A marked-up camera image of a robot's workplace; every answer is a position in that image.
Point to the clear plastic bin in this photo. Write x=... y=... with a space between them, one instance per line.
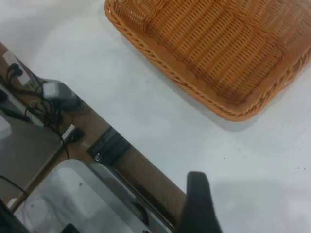
x=80 y=194

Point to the black box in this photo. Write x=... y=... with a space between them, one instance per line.
x=109 y=148

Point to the small black mouse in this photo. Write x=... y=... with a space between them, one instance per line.
x=76 y=134

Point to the grey power adapter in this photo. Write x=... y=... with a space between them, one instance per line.
x=60 y=93

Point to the orange wicker basket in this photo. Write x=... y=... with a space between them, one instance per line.
x=218 y=48

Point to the black power plug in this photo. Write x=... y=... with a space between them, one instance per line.
x=15 y=69

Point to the grey metal panel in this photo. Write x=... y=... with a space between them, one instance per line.
x=26 y=150

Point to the white power strip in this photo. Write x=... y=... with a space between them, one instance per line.
x=25 y=77

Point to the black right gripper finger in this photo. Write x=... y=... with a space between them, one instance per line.
x=196 y=208

